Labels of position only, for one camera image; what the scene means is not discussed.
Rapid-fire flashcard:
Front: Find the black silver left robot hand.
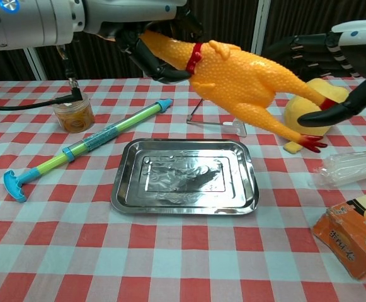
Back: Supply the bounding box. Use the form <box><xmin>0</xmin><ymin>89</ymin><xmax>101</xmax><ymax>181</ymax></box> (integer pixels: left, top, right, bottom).
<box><xmin>83</xmin><ymin>0</ymin><xmax>204</xmax><ymax>84</ymax></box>

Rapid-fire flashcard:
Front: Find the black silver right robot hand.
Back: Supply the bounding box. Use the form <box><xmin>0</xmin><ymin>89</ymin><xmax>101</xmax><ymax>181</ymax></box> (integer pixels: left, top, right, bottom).
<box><xmin>262</xmin><ymin>18</ymin><xmax>366</xmax><ymax>128</ymax></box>

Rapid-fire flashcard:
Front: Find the orange rubber chicken toy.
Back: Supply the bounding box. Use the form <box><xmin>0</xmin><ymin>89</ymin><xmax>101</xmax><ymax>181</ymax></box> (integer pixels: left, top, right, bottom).
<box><xmin>138</xmin><ymin>29</ymin><xmax>329</xmax><ymax>154</ymax></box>

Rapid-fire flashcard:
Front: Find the clear jar with orange contents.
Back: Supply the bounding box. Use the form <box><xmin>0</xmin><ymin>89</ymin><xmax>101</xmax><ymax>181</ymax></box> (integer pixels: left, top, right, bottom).
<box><xmin>52</xmin><ymin>91</ymin><xmax>96</xmax><ymax>133</ymax></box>

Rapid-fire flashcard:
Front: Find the silver metal tray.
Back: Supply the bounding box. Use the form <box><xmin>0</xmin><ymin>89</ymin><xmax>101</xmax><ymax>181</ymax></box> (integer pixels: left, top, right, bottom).
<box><xmin>110</xmin><ymin>138</ymin><xmax>260</xmax><ymax>216</ymax></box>

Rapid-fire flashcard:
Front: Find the red white checkered tablecloth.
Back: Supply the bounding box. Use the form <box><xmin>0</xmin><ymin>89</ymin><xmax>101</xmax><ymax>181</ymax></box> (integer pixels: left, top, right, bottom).
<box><xmin>0</xmin><ymin>74</ymin><xmax>366</xmax><ymax>302</ymax></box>

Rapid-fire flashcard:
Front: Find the yellow plush toy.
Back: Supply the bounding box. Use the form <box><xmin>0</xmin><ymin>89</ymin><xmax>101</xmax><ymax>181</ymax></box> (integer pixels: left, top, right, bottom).
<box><xmin>283</xmin><ymin>77</ymin><xmax>351</xmax><ymax>155</ymax></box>

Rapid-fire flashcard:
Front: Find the blue green water pump toy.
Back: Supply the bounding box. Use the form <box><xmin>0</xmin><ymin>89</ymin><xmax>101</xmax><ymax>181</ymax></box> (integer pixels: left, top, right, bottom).
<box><xmin>3</xmin><ymin>98</ymin><xmax>174</xmax><ymax>204</ymax></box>

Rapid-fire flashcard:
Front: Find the orange cardboard box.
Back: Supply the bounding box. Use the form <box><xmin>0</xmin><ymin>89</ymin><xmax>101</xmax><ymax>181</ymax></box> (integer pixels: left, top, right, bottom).
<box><xmin>311</xmin><ymin>188</ymin><xmax>366</xmax><ymax>281</ymax></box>

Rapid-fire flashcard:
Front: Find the white partition post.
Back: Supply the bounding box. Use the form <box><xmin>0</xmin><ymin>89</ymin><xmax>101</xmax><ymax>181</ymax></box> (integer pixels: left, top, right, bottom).
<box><xmin>24</xmin><ymin>47</ymin><xmax>48</xmax><ymax>81</ymax></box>
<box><xmin>251</xmin><ymin>0</ymin><xmax>272</xmax><ymax>56</ymax></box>

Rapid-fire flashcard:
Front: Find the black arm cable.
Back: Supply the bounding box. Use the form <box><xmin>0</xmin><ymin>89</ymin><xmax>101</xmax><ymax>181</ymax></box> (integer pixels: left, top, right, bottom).
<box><xmin>0</xmin><ymin>43</ymin><xmax>84</xmax><ymax>111</ymax></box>

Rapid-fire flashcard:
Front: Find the white wire display stand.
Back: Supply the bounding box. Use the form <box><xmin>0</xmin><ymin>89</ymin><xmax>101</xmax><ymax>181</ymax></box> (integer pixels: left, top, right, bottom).
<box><xmin>186</xmin><ymin>98</ymin><xmax>248</xmax><ymax>138</ymax></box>

